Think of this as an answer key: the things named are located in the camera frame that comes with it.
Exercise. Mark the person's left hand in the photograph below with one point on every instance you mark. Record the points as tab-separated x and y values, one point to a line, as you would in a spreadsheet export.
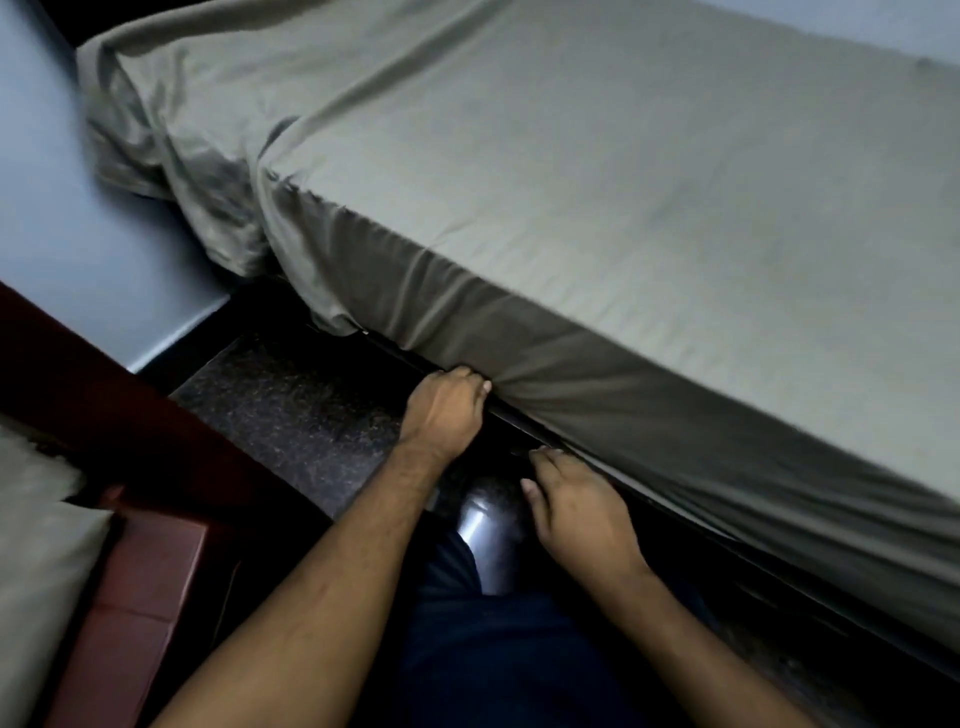
442	416

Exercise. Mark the person's right hand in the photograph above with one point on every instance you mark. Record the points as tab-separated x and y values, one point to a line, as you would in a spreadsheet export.
581	521

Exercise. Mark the plain taupe bed sheet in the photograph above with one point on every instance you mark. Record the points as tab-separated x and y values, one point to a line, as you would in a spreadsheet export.
637	187

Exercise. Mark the beige striped bed sheet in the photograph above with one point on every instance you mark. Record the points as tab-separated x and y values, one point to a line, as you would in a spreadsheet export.
37	585

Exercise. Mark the person's right forearm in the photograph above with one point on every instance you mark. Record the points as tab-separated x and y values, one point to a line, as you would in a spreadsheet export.
697	660

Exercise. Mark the person's left forearm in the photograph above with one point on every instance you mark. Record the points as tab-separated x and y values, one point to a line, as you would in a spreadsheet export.
315	622

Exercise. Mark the person's dark trousers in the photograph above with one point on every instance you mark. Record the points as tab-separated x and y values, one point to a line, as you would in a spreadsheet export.
487	652

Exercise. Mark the maroon plastic chair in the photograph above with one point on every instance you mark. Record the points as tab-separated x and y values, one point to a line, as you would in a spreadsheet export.
142	600

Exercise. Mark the dark wooden bed frame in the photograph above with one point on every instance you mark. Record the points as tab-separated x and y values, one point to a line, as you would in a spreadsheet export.
517	424

